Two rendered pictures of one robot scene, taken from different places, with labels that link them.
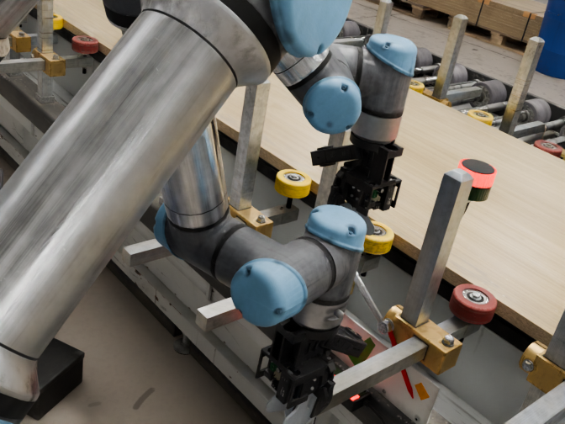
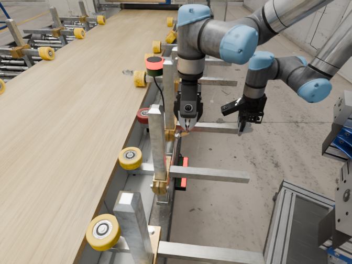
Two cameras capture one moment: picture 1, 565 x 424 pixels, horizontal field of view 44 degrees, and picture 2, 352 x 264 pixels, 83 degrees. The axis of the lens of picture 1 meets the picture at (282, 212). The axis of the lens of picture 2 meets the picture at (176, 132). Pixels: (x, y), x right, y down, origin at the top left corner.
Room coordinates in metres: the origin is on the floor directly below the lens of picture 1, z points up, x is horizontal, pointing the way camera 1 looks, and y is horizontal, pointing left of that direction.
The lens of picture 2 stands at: (1.41, 0.27, 1.42)
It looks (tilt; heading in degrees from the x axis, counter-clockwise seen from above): 41 degrees down; 231
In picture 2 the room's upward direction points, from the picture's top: straight up
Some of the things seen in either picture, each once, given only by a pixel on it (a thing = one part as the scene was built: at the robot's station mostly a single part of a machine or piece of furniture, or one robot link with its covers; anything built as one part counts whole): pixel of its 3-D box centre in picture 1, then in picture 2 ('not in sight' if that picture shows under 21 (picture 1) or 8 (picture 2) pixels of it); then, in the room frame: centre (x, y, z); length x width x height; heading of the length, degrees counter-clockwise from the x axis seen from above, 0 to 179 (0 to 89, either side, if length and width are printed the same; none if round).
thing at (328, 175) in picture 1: (320, 235); (160, 167); (1.19, -0.08, 0.90); 0.03 x 0.03 x 0.48; 45
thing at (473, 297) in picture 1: (467, 319); (146, 121); (1.07, -0.37, 0.85); 0.08 x 0.08 x 0.11
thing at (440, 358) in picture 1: (421, 336); (169, 127); (1.00, -0.28, 0.85); 0.13 x 0.06 x 0.05; 45
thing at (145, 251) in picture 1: (217, 233); (180, 251); (1.28, 0.13, 0.81); 0.43 x 0.03 x 0.04; 135
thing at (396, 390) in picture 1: (377, 365); (175, 151); (1.02, -0.22, 0.75); 0.26 x 0.01 x 0.10; 45
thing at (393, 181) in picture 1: (368, 171); (189, 88); (1.04, -0.12, 1.12); 0.09 x 0.08 x 0.12; 45
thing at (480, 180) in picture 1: (476, 172); (154, 62); (1.05, -0.29, 1.15); 0.06 x 0.06 x 0.02
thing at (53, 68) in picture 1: (48, 61); not in sight; (2.05, 0.79, 0.84); 0.13 x 0.06 x 0.05; 45
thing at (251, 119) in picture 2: (301, 352); (251, 107); (0.75, -0.06, 0.96); 0.09 x 0.08 x 0.12; 135
